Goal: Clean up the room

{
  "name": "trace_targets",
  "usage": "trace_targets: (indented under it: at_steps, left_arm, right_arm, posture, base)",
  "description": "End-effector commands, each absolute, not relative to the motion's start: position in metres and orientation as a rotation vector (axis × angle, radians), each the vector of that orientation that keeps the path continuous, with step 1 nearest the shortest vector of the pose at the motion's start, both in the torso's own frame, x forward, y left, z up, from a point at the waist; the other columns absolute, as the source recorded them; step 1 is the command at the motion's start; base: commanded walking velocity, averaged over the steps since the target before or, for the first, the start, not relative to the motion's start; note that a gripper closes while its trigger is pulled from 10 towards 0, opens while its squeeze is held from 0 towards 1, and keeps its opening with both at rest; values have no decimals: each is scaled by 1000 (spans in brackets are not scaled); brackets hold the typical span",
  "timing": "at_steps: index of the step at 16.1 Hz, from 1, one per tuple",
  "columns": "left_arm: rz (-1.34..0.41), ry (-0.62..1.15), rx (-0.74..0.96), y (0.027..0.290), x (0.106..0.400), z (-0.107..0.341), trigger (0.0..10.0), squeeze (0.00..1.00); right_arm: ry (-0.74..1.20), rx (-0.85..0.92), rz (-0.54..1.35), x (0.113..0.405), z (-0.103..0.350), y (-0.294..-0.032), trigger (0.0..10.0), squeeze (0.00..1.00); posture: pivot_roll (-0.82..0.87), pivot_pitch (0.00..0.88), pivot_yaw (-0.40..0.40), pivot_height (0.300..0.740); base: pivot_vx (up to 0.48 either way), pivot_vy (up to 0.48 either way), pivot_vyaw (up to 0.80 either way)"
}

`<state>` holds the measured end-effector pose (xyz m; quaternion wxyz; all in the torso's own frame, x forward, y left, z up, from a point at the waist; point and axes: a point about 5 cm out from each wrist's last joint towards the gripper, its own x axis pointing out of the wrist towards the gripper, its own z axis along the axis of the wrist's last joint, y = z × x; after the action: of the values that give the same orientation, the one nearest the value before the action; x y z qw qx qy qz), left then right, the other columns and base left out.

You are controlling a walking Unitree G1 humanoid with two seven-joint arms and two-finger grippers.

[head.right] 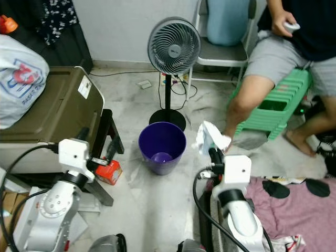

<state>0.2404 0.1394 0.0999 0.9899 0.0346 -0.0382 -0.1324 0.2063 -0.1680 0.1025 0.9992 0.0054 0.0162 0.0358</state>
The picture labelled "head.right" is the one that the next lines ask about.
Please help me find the grey standing fan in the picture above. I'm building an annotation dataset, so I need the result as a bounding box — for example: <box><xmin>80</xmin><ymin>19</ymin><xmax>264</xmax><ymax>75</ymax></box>
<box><xmin>147</xmin><ymin>17</ymin><xmax>202</xmax><ymax>132</ymax></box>

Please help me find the white handheld controller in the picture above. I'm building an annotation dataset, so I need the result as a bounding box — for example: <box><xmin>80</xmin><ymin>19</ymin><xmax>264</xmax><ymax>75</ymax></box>
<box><xmin>282</xmin><ymin>21</ymin><xmax>301</xmax><ymax>32</ymax></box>

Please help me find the dark floral garment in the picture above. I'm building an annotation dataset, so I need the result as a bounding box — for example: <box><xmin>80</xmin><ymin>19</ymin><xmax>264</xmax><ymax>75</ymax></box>
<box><xmin>39</xmin><ymin>0</ymin><xmax>79</xmax><ymax>45</ymax></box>

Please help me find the black floor cable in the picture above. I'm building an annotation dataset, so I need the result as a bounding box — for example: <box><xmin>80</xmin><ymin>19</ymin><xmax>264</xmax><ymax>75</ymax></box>
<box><xmin>89</xmin><ymin>70</ymin><xmax>161</xmax><ymax>78</ymax></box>

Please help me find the light blue cushion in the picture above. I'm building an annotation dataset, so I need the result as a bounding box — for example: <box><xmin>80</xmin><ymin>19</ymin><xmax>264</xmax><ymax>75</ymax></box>
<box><xmin>206</xmin><ymin>0</ymin><xmax>251</xmax><ymax>46</ymax></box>

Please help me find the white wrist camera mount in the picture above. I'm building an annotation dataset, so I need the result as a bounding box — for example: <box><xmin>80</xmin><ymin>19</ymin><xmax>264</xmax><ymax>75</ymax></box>
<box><xmin>222</xmin><ymin>154</ymin><xmax>253</xmax><ymax>192</ymax></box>
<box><xmin>58</xmin><ymin>138</ymin><xmax>90</xmax><ymax>176</ymax></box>

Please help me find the silver robot right leg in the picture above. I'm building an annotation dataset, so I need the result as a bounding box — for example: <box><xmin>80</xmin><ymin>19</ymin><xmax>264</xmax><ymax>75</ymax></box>
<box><xmin>177</xmin><ymin>239</ymin><xmax>208</xmax><ymax>252</ymax></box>

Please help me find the person right hand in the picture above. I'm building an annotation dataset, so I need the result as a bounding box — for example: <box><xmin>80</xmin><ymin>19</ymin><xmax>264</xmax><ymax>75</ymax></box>
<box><xmin>273</xmin><ymin>9</ymin><xmax>299</xmax><ymax>37</ymax></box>

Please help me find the orange red bottle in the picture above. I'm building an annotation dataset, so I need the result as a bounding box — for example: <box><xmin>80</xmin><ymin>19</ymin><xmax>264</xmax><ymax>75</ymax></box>
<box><xmin>0</xmin><ymin>14</ymin><xmax>19</xmax><ymax>35</ymax></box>

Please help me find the olive lidded storage box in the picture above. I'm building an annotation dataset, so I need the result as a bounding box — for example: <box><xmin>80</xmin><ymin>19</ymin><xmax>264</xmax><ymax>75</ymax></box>
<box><xmin>0</xmin><ymin>66</ymin><xmax>106</xmax><ymax>174</ymax></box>

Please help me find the white power strip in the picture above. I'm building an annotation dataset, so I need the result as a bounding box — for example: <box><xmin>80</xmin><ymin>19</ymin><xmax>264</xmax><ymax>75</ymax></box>
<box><xmin>159</xmin><ymin>72</ymin><xmax>190</xmax><ymax>87</ymax></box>

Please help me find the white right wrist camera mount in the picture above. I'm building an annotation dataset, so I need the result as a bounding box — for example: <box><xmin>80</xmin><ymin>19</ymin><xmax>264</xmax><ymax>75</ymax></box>
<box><xmin>222</xmin><ymin>154</ymin><xmax>253</xmax><ymax>192</ymax></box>

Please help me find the black metal stand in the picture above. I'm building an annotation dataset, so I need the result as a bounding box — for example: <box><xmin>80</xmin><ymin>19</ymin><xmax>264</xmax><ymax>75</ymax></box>
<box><xmin>84</xmin><ymin>109</ymin><xmax>119</xmax><ymax>207</ymax></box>

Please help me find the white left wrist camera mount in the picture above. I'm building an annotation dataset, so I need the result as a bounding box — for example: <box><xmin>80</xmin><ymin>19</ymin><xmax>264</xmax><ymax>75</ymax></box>
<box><xmin>58</xmin><ymin>138</ymin><xmax>90</xmax><ymax>176</ymax></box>

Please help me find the brown cardboard box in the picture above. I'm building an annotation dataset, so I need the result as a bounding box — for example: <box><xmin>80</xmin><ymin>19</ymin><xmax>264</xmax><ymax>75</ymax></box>
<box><xmin>0</xmin><ymin>190</ymin><xmax>22</xmax><ymax>252</ymax></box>

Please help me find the pink cartoon mouse blanket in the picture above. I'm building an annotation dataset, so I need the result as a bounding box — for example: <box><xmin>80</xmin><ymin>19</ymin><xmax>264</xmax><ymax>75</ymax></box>
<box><xmin>205</xmin><ymin>176</ymin><xmax>336</xmax><ymax>252</ymax></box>

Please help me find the white printed plastic bag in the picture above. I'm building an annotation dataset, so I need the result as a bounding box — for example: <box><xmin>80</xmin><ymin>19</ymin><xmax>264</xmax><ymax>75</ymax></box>
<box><xmin>0</xmin><ymin>34</ymin><xmax>50</xmax><ymax>129</ymax></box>

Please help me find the person in grey shorts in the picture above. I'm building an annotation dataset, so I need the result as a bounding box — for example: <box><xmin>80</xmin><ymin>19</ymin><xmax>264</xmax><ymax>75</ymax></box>
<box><xmin>223</xmin><ymin>0</ymin><xmax>336</xmax><ymax>157</ymax></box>

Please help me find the grey folding chair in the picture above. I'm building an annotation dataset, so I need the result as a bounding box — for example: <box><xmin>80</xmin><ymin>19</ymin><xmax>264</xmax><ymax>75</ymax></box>
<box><xmin>181</xmin><ymin>0</ymin><xmax>258</xmax><ymax>87</ymax></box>

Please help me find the orange red carton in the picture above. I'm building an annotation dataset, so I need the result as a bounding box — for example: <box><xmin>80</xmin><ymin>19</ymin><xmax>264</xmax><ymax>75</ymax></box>
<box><xmin>94</xmin><ymin>159</ymin><xmax>123</xmax><ymax>186</ymax></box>

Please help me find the purple waste bin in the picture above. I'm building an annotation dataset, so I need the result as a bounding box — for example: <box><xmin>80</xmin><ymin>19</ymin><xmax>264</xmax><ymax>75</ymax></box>
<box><xmin>138</xmin><ymin>122</ymin><xmax>187</xmax><ymax>176</ymax></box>

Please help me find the white tissue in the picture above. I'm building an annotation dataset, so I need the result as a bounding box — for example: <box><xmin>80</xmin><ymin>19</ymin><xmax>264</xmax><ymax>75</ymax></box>
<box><xmin>195</xmin><ymin>120</ymin><xmax>233</xmax><ymax>156</ymax></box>

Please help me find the green plastic stool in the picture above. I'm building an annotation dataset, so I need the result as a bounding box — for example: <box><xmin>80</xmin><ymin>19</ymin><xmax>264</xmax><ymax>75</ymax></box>
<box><xmin>228</xmin><ymin>67</ymin><xmax>314</xmax><ymax>141</ymax></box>

